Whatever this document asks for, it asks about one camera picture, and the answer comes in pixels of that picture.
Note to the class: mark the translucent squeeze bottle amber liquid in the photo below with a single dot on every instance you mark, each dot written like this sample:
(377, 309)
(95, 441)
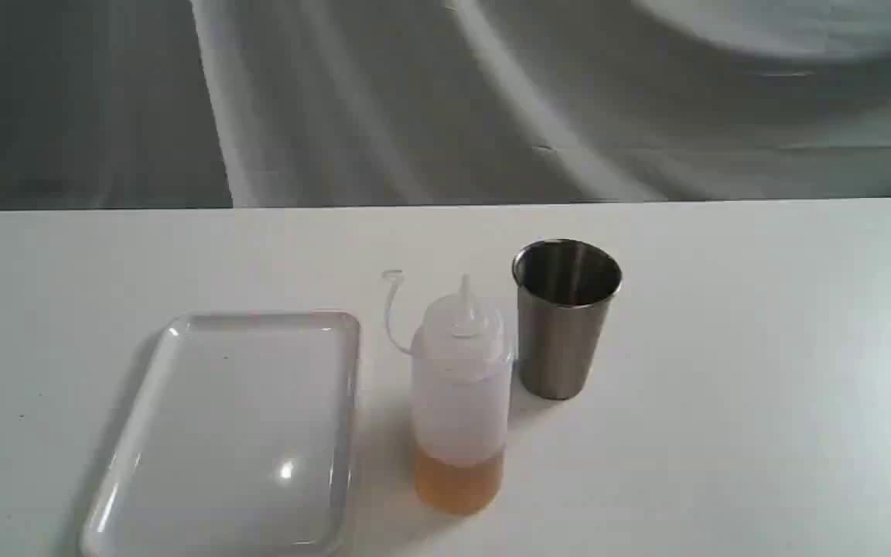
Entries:
(461, 360)

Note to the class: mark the stainless steel cup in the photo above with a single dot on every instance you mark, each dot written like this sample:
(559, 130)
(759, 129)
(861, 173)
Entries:
(564, 288)

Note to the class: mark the white rectangular plastic tray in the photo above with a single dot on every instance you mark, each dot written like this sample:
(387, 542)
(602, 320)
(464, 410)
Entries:
(241, 441)

